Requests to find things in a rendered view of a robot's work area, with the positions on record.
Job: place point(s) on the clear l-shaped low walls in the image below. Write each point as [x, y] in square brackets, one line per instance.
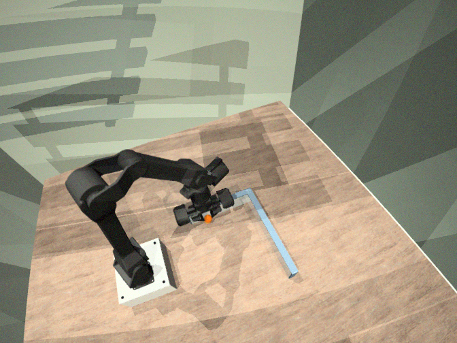
[245, 199]

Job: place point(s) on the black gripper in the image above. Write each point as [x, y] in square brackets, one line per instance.
[212, 204]

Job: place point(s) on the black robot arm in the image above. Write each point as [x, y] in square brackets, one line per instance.
[97, 199]

